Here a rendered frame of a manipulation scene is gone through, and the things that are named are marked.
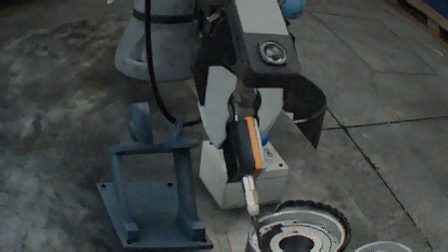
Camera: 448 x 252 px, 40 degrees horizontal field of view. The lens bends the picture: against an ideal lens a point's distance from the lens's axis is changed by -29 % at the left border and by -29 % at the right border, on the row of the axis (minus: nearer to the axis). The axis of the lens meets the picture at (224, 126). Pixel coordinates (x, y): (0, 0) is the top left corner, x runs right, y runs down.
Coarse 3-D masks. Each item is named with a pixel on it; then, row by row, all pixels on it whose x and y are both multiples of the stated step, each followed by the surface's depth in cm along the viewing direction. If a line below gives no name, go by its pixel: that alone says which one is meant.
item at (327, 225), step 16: (272, 224) 80; (288, 224) 80; (304, 224) 81; (320, 224) 80; (336, 224) 79; (256, 240) 77; (272, 240) 77; (288, 240) 79; (304, 240) 79; (320, 240) 78; (336, 240) 78
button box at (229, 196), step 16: (208, 144) 90; (208, 160) 90; (272, 160) 89; (208, 176) 90; (224, 176) 86; (272, 176) 87; (224, 192) 86; (240, 192) 87; (272, 192) 89; (224, 208) 87
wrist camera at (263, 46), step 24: (240, 0) 68; (264, 0) 69; (240, 24) 67; (264, 24) 67; (240, 48) 66; (264, 48) 66; (288, 48) 66; (240, 72) 67; (264, 72) 65; (288, 72) 65
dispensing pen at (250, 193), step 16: (240, 96) 79; (240, 128) 77; (224, 144) 79; (240, 144) 76; (224, 160) 80; (240, 160) 76; (240, 176) 77; (256, 192) 77; (256, 208) 76; (256, 224) 76
